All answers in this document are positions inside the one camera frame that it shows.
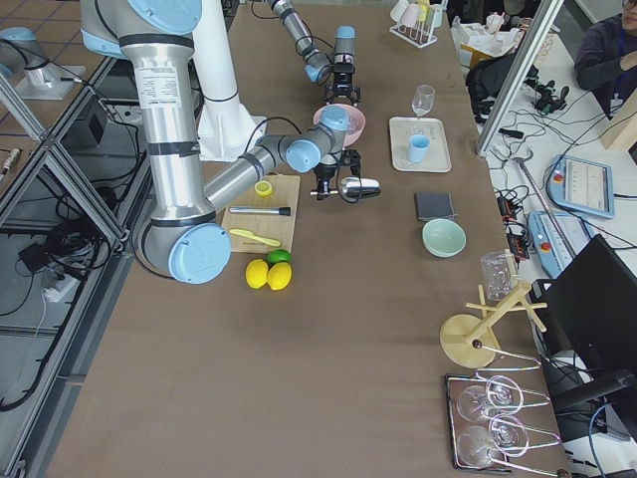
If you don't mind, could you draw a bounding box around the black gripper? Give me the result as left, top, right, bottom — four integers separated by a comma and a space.
311, 148, 360, 200
323, 63, 359, 107

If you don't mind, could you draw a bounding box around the silver metal ice scoop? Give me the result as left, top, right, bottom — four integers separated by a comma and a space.
338, 176, 381, 203

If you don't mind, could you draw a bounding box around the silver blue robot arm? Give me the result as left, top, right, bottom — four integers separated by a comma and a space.
81, 1, 349, 284
267, 1, 361, 106

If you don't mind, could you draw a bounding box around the light blue cup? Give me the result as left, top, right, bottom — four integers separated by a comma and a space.
407, 133, 430, 164

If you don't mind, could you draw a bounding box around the wooden cup tree stand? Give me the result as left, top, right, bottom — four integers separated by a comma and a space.
439, 281, 547, 370

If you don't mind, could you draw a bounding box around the pink bowl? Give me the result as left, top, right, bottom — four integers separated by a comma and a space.
311, 104, 365, 149

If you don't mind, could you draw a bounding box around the bamboo cutting board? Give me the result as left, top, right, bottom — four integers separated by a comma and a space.
221, 174, 301, 254

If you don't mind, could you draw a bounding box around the silver black muddler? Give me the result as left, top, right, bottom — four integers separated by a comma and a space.
227, 206, 292, 217

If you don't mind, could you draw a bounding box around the yellow half lemon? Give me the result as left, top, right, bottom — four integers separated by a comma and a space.
254, 180, 274, 197

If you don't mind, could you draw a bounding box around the cream serving tray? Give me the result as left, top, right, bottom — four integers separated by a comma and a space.
388, 117, 452, 173

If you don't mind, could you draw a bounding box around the clear wine glass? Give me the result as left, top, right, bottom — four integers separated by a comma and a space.
411, 85, 435, 119

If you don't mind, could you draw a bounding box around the green lime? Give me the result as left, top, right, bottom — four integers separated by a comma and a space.
267, 249, 292, 265

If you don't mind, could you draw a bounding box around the yellow plastic knife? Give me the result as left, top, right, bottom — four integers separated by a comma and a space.
229, 228, 282, 247

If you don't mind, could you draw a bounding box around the dark grey folded cloth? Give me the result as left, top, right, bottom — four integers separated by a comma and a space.
414, 192, 456, 222

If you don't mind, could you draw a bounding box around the yellow lemon beside lime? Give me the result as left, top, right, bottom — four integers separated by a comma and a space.
267, 262, 293, 291

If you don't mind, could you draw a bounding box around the yellow lemon near edge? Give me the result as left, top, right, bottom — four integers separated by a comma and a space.
245, 259, 269, 289

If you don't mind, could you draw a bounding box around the mint green bowl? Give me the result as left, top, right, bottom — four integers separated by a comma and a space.
422, 218, 467, 258

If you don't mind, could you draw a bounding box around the clear glass mug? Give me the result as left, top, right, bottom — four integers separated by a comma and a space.
481, 250, 516, 301

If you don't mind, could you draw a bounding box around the teach pendant tablet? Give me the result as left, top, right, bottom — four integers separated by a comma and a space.
546, 155, 615, 219

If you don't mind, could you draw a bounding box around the seated person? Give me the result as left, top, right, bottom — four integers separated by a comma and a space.
574, 1, 636, 118

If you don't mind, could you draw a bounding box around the black monitor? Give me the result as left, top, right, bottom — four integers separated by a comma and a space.
545, 235, 636, 421

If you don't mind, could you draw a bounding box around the white wire cup rack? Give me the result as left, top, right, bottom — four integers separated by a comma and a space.
389, 0, 447, 49

